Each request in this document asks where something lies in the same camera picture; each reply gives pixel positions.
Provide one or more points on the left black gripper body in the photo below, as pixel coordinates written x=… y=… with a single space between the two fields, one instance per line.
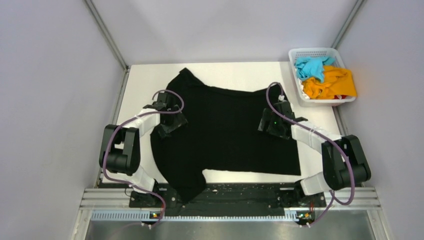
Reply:
x=173 y=122

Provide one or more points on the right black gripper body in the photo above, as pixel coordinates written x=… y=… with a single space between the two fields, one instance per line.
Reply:
x=273 y=127

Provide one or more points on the black t-shirt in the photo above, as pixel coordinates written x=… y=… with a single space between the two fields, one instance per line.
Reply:
x=221 y=134

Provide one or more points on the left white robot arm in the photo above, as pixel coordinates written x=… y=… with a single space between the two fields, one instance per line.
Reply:
x=120 y=151

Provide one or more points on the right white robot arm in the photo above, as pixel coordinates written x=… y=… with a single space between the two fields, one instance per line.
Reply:
x=344 y=163

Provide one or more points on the light blue t-shirt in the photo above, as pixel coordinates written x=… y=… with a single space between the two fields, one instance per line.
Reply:
x=312 y=67

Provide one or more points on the white plastic basket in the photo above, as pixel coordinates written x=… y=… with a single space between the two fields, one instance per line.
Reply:
x=316 y=52

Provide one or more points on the orange t-shirt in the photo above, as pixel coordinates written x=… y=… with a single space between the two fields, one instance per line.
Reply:
x=337 y=82

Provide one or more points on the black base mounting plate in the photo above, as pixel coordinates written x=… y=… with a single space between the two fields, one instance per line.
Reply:
x=237 y=200

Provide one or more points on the white slotted cable duct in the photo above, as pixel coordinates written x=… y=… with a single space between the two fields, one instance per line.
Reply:
x=153 y=216

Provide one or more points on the aluminium frame rail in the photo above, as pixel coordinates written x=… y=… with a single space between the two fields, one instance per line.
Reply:
x=365 y=198

